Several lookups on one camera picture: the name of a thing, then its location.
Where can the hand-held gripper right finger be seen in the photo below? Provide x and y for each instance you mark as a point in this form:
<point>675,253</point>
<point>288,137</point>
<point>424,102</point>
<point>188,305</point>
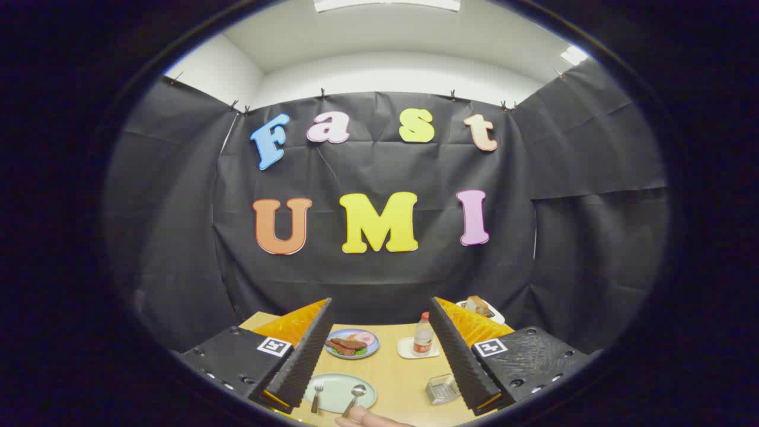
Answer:
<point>459,362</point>

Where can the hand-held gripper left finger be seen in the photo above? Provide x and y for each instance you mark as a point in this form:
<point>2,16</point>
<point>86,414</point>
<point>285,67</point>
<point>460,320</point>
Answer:
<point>308,356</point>

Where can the brown meat slice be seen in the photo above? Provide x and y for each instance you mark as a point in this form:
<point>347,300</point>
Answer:
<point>353,343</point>
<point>341,349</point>

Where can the blue food plate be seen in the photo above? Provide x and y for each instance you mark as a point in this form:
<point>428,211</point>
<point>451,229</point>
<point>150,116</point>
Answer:
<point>339,333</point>

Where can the clear water bottle red cap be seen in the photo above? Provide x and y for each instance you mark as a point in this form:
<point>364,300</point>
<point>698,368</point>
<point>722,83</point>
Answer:
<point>423,338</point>

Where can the light green plate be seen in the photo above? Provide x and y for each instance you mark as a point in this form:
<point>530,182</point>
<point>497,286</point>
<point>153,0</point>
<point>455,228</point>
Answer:
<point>338,388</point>

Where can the green lettuce leaf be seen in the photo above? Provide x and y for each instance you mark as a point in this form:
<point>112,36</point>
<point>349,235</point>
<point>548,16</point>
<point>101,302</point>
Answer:
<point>360,351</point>

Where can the white square coaster tray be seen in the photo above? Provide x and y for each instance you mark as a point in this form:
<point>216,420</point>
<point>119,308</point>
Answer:
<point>406,351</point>

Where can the pink ham slice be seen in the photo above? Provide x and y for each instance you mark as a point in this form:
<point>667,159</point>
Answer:
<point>364,338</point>

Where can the white toaster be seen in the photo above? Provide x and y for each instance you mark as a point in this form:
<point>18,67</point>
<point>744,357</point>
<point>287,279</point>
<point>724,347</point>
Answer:
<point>497,314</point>

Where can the small ceiling light panel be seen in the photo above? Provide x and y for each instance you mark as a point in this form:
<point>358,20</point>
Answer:
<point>573,55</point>

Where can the long ceiling light panel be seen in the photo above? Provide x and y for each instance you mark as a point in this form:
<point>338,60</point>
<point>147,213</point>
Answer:
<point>385,5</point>

